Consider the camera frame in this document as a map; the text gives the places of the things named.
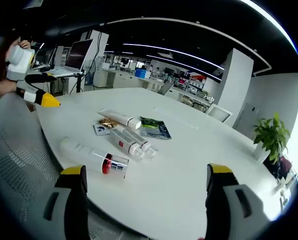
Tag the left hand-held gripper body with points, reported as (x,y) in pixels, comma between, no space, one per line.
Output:
(18,63)

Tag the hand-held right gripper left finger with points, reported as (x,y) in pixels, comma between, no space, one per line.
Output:
(73,190)

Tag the blue plastic crate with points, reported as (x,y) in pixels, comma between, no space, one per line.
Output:
(141,73)

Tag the white standing desk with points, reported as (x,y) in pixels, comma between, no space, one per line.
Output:
(61,74)

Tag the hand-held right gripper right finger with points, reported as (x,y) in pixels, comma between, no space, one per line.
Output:
(221,200)

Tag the white skincare tube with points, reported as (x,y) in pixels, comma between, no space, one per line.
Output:
(113,116)

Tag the potted green plant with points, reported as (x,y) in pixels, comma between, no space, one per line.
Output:
(272,135)

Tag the green black skincare sachet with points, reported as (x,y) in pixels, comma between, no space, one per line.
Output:
(153,130)

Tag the white skincare bottle red collar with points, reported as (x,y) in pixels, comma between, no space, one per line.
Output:
(78,150)

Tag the small blue white sachet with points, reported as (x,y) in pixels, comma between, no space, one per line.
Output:
(100,130)

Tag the blue water jug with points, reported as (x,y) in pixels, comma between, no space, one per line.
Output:
(88,80)

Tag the dark red bag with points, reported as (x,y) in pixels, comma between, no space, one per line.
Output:
(284,165)

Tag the white chair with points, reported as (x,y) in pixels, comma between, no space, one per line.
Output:
(220,113)

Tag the gold foil sachet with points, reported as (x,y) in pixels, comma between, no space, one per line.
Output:
(107,122)

